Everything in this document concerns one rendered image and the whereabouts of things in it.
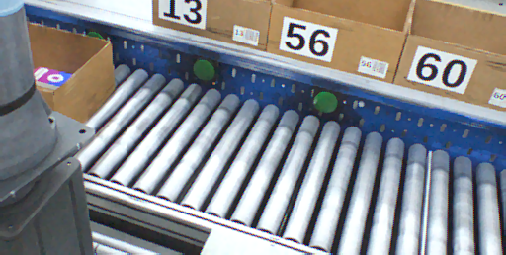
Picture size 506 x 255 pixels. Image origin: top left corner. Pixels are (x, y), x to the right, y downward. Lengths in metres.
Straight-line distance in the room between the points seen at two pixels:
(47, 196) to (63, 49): 0.87
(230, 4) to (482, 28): 0.80
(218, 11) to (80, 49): 0.43
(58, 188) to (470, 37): 1.36
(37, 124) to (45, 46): 0.95
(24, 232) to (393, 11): 1.33
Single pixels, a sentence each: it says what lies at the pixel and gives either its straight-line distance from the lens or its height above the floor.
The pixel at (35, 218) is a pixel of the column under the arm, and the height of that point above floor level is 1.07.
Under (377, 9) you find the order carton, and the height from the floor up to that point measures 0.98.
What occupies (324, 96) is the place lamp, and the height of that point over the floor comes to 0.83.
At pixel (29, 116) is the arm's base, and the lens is 0.73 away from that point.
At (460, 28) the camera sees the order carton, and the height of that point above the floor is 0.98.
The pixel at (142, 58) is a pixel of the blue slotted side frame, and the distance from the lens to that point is 1.74.
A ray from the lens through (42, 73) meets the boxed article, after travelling 1.69.
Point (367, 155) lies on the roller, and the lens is 1.46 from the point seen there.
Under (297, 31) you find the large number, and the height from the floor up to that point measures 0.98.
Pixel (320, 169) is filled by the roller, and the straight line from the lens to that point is 1.37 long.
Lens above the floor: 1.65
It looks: 36 degrees down
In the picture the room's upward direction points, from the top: 7 degrees clockwise
